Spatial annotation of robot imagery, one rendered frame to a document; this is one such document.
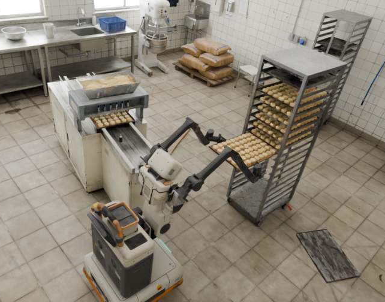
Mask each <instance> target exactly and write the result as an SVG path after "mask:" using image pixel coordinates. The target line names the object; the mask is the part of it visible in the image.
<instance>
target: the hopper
mask: <svg viewBox="0 0 385 302"><path fill-rule="evenodd" d="M119 76H129V77H131V78H132V80H133V82H135V83H129V84H122V85H117V86H109V87H101V88H96V89H88V90H86V89H85V88H84V87H83V85H82V84H81V83H84V82H92V81H94V80H99V79H104V80H107V79H110V78H115V77H119ZM76 79H77V81H78V82H79V84H80V86H81V88H82V89H83V91H84V93H85V94H86V96H87V97H88V98H89V99H97V98H104V97H108V96H115V95H122V94H126V93H133V92H134V91H135V90H136V89H137V87H138V85H139V84H140V83H141V81H140V80H139V79H138V78H137V77H136V76H134V75H133V74H132V73H131V72H130V71H123V72H117V73H108V74H99V75H90V76H84V77H76Z"/></svg>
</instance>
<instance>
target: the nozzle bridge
mask: <svg viewBox="0 0 385 302"><path fill-rule="evenodd" d="M68 97H69V103H70V107H71V108H72V109H73V117H74V126H75V127H76V129H77V130H78V131H82V123H81V121H82V120H85V118H87V117H94V116H99V115H104V114H109V113H115V112H119V111H125V110H131V109H136V115H138V117H139V118H143V108H148V104H149V94H148V93H147V92H146V91H145V90H144V89H143V88H142V87H140V86H139V85H138V87H137V89H136V90H135V91H134V92H133V93H126V94H122V95H115V96H108V97H104V98H97V99H89V98H88V97H87V96H86V94H85V93H84V91H83V89H78V90H71V91H68ZM128 100H129V104H130V105H129V107H127V101H128ZM130 100H131V102H130ZM122 101H123V103H124V101H125V105H124V107H123V108H122V107H121V103H122ZM116 102H117V103H118V102H119V107H118V109H116ZM110 103H111V104H112V103H113V108H112V110H110ZM104 104H105V105H106V104H107V109H106V111H104ZM98 105H99V107H100V105H101V110H100V112H98V108H97V107H98Z"/></svg>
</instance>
